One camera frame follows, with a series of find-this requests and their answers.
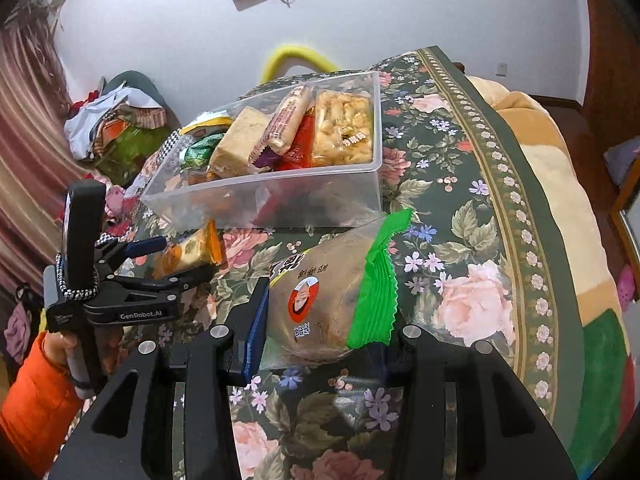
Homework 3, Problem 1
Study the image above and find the orange small snack packet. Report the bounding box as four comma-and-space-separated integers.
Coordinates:
153, 220, 224, 280

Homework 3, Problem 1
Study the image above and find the cracker stack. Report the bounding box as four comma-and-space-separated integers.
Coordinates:
208, 106, 270, 179

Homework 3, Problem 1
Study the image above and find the long biscuit roll packet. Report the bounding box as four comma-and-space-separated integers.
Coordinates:
248, 84, 311, 167

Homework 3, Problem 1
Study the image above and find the orange sleeve forearm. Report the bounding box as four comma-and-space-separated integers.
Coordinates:
1, 332, 82, 479

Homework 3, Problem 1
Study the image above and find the left hand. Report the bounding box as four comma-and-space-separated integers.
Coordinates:
41, 326, 126, 376

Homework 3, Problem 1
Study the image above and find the pink plush toy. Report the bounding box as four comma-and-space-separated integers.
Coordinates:
104, 185, 125, 220

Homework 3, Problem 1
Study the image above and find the striped brown curtain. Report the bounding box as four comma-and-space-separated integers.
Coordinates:
0, 4, 85, 292

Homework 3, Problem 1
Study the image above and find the beige fleece blanket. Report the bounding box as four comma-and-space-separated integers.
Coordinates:
469, 76, 634, 479

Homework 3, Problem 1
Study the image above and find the pile of clothes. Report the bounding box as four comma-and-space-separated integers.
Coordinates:
63, 70, 174, 188

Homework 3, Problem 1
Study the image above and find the green snack packet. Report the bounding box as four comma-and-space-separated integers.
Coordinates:
180, 133, 224, 168

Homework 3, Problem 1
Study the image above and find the white yellow snack packet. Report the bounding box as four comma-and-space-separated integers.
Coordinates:
179, 110, 233, 136

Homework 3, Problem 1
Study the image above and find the green top peanut bag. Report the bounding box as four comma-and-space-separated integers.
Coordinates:
260, 209, 411, 370

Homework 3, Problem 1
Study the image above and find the red white snack packet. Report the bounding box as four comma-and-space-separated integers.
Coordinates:
273, 106, 314, 171

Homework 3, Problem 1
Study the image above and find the clear plastic storage box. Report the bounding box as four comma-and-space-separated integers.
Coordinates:
141, 70, 382, 232

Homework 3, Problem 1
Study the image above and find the puffed rice cake packet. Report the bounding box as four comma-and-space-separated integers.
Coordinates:
311, 90, 373, 167

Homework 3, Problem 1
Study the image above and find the yellow foam tube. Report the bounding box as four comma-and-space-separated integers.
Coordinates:
259, 44, 340, 84

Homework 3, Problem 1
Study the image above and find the brown wooden door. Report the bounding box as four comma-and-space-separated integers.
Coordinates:
579, 0, 640, 212

